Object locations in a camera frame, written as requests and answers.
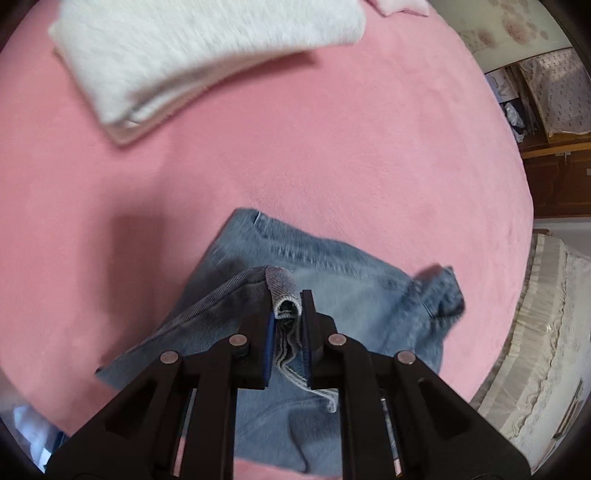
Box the dark wooden door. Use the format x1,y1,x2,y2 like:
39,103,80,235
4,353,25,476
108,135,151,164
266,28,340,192
521,147,591,219

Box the small pink printed cushion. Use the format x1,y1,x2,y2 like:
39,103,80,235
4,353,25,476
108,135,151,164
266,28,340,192
368,0,433,18

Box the cluttered open shelf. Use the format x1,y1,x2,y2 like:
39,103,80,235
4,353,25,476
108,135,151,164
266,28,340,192
484,46,591,151

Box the pink bed blanket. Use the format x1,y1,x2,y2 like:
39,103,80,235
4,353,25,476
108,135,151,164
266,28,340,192
0,0,536,480

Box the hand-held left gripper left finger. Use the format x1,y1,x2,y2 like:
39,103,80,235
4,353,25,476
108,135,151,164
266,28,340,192
46,279,277,480

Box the floral wardrobe doors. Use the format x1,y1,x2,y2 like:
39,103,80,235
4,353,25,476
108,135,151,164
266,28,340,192
444,0,574,71

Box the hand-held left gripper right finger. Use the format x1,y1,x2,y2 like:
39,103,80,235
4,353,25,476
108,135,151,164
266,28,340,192
300,289,533,480

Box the folded white fluffy garment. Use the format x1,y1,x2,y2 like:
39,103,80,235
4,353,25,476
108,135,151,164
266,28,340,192
48,0,368,133

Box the blue denim jacket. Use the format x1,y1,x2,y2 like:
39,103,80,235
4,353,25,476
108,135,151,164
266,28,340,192
95,208,466,477

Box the cream lace-covered furniture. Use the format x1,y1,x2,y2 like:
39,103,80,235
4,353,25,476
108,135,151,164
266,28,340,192
468,228,591,465

